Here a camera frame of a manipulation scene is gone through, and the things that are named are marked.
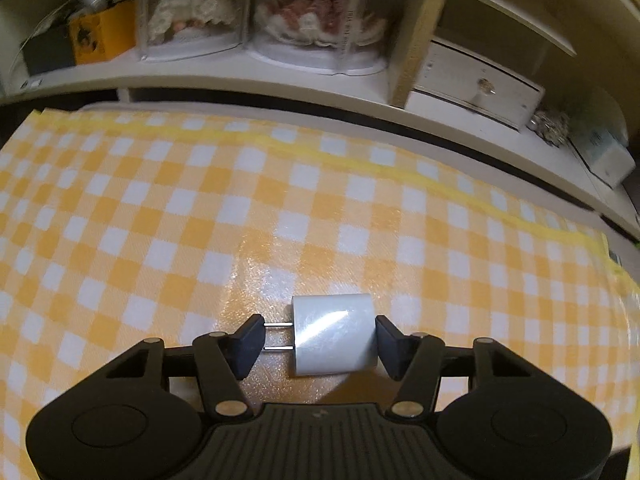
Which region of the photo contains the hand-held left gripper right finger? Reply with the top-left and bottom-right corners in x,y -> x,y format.
375,315 -> 533,418

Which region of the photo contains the white charger plug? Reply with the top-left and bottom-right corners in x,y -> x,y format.
262,292 -> 378,378

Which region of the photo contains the yellow cartoon box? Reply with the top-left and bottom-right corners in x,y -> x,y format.
67,0 -> 138,66

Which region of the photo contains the cream dressed doll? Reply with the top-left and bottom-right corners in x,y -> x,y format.
147,0 -> 236,43

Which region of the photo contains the clear case with cream doll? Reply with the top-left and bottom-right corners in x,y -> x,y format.
132,0 -> 251,63

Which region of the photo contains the wooden shelf unit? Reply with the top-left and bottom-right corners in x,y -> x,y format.
0,0 -> 640,241

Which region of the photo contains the bead bracelet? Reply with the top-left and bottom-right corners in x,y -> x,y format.
529,110 -> 571,147

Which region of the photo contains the white tissue box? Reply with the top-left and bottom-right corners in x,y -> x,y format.
567,90 -> 637,190

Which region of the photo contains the dark storage box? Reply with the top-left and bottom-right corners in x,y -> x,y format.
22,25 -> 76,76

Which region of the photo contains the pink dressed doll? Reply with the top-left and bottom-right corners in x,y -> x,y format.
255,0 -> 388,48

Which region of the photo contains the yellow checked mat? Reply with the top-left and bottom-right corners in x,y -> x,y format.
0,102 -> 640,461

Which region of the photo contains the clear case with pink doll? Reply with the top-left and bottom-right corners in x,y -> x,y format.
247,0 -> 391,75

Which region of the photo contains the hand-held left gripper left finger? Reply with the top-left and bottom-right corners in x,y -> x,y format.
97,314 -> 266,423

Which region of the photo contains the white drawer box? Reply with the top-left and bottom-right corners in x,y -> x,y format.
405,37 -> 546,131

